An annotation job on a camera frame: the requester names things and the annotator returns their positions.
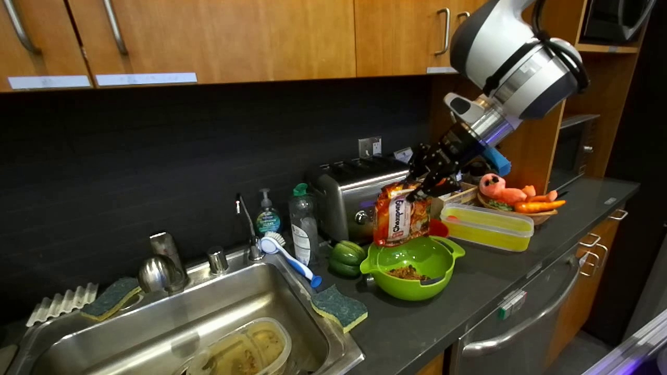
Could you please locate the brown food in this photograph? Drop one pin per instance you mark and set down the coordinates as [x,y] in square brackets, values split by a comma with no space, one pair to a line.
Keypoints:
[408,272]

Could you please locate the clear bottle with green cap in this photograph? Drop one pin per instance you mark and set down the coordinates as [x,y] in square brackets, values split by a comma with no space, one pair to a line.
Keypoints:
[304,229]

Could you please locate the red cup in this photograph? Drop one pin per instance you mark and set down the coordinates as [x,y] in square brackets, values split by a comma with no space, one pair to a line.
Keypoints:
[439,229]

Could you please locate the silver toaster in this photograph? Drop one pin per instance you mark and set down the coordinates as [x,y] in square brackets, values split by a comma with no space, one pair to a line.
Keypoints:
[344,200]

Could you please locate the large silver tap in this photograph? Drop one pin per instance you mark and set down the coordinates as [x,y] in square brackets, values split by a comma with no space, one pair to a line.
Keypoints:
[161,268]

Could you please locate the hand soap pump bottle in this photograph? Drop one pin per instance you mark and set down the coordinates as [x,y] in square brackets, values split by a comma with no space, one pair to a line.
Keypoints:
[268,219]

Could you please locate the thin silver tap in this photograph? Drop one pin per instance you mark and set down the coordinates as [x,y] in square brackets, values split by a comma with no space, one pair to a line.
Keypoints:
[251,234]

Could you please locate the steel dishwasher door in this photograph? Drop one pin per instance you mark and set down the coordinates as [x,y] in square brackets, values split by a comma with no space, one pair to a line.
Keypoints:
[521,323]

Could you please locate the wooden cabinet door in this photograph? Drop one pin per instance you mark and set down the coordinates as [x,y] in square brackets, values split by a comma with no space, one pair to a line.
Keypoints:
[234,36]
[31,62]
[396,36]

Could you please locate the white corrugated soap tray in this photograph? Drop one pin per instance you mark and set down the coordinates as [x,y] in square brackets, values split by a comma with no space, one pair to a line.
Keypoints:
[60,303]

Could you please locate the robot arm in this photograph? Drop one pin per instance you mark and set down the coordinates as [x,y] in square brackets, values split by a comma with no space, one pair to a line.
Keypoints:
[513,62]

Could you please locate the wooden wall cabinet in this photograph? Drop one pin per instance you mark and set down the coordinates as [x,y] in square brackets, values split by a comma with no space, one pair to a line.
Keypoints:
[234,36]

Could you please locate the steel sink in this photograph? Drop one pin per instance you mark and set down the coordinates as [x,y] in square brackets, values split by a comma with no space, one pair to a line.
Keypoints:
[172,323]

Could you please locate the cardboard box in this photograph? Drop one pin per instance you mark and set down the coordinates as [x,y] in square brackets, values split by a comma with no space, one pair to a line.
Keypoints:
[458,198]

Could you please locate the orange noodle packet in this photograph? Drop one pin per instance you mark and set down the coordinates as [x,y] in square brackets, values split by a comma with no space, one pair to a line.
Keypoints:
[398,216]

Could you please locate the green and yellow sponge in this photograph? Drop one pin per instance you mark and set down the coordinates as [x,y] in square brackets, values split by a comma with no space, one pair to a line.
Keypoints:
[110,298]
[340,307]

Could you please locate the pink plush toy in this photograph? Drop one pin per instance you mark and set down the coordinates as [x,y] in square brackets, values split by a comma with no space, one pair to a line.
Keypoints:
[497,188]

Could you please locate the silver sink knob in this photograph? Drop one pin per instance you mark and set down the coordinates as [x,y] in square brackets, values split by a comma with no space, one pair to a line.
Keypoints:
[218,260]

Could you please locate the black microwave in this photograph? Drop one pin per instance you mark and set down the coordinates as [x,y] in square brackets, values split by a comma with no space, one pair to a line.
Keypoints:
[615,21]

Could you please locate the blue and white dish brush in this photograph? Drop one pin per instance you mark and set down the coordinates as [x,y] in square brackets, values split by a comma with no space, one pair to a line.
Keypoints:
[292,260]

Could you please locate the small white card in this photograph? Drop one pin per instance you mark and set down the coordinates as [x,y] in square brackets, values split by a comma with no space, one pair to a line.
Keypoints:
[403,154]

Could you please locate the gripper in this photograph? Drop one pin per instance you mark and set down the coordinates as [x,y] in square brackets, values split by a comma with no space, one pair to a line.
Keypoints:
[459,145]

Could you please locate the yellow container with clear lid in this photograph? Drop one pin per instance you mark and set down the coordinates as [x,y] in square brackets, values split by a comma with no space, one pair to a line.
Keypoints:
[487,227]

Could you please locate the silver toaster oven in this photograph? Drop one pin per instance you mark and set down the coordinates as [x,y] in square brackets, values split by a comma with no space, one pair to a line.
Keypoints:
[570,151]

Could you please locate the green plastic bowl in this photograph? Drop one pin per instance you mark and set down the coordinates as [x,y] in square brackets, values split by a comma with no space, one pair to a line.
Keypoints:
[417,284]

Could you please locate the clear plastic food container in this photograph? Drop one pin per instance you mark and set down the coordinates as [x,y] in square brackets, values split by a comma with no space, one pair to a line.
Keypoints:
[245,351]

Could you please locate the green bell pepper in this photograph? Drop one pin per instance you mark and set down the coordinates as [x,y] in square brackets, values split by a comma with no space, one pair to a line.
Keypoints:
[345,258]

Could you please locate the orange toy carrot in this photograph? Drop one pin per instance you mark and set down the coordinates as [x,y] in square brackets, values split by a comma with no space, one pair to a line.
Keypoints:
[539,206]

